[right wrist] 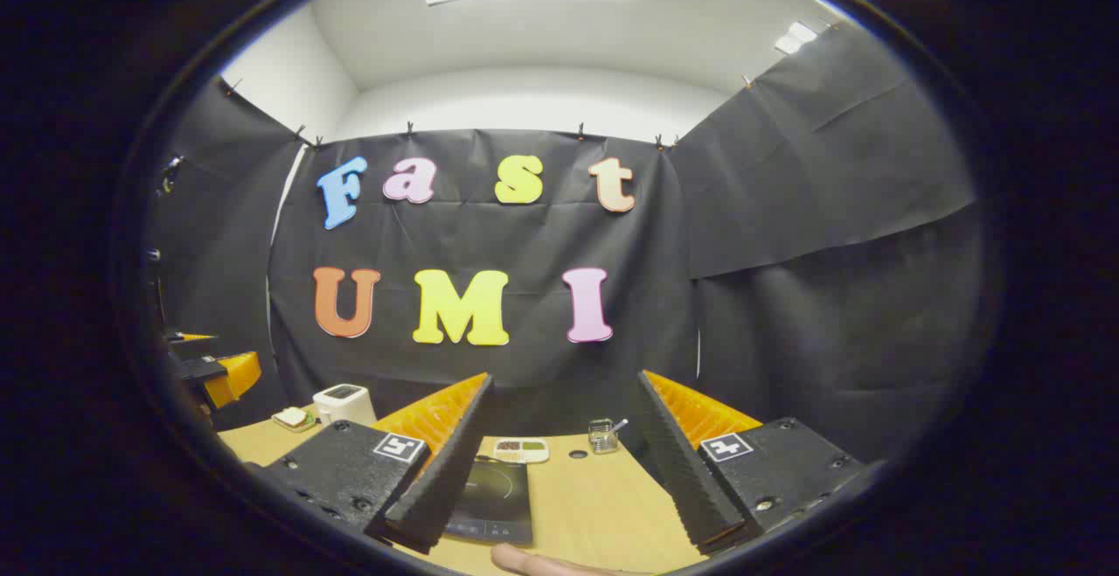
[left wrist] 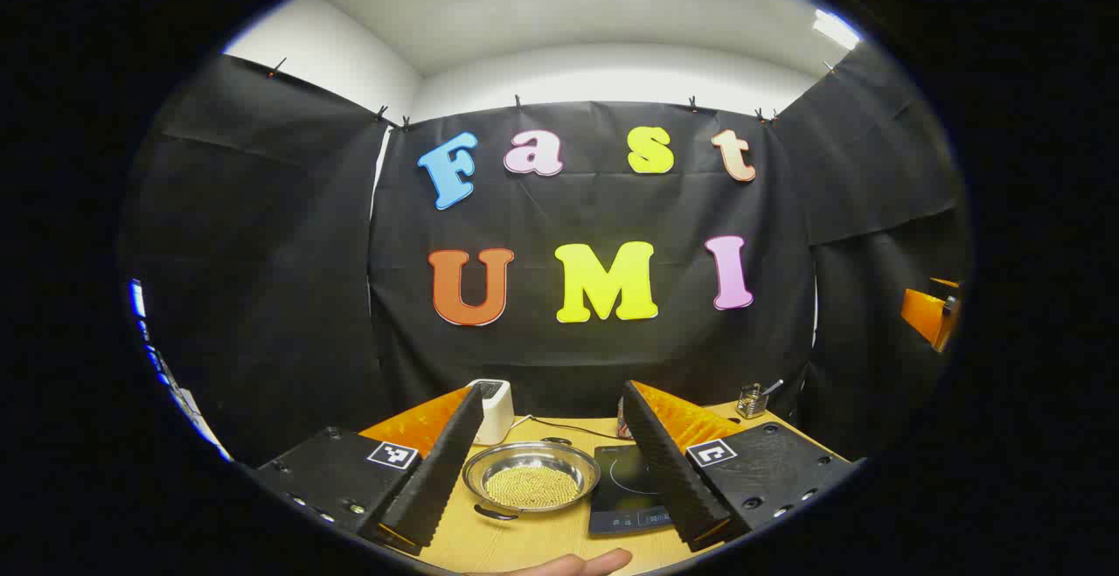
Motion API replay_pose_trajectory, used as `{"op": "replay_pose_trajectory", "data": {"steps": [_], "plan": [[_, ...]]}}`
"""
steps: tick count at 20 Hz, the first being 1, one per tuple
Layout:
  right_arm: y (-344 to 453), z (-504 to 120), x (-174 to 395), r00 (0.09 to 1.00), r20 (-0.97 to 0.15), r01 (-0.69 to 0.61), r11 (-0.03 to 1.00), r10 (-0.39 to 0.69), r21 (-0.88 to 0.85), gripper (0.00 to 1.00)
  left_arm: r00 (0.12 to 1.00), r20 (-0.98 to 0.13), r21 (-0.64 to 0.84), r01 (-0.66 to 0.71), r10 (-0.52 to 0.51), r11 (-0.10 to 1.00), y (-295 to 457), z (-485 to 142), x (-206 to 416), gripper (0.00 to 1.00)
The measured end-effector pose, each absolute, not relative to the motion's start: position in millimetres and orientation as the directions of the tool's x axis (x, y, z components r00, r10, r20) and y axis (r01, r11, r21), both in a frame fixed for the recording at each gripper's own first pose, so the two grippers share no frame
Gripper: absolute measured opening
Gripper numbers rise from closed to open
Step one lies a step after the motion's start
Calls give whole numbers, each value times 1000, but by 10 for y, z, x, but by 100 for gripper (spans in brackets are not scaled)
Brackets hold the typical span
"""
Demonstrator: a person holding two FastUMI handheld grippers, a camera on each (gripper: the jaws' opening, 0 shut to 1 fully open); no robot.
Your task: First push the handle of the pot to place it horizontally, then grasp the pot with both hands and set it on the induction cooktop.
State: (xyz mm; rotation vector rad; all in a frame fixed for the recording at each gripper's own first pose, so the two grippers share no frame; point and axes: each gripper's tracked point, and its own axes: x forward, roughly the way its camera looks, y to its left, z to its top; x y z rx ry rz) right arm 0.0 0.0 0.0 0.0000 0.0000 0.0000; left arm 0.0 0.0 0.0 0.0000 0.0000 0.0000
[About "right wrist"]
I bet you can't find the black induction cooktop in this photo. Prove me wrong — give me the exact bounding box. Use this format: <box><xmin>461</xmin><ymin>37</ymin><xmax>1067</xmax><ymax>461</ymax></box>
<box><xmin>444</xmin><ymin>456</ymin><xmax>534</xmax><ymax>546</ymax></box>

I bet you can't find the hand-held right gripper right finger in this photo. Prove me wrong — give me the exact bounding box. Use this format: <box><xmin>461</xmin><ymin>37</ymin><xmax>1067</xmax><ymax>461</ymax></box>
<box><xmin>636</xmin><ymin>370</ymin><xmax>866</xmax><ymax>557</ymax></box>

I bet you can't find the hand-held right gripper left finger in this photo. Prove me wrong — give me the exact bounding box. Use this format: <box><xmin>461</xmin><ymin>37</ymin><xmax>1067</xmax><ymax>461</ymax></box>
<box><xmin>247</xmin><ymin>372</ymin><xmax>495</xmax><ymax>555</ymax></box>

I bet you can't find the white toaster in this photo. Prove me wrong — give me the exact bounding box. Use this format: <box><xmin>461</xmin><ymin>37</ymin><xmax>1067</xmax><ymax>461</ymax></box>
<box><xmin>312</xmin><ymin>384</ymin><xmax>379</xmax><ymax>428</ymax></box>

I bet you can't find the small ceiling light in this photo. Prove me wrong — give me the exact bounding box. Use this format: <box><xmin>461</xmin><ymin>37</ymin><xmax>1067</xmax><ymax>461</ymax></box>
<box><xmin>774</xmin><ymin>21</ymin><xmax>818</xmax><ymax>56</ymax></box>

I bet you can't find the white divided dish with beans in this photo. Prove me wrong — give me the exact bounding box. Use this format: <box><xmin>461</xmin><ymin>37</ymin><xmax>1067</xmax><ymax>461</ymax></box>
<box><xmin>492</xmin><ymin>437</ymin><xmax>550</xmax><ymax>464</ymax></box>

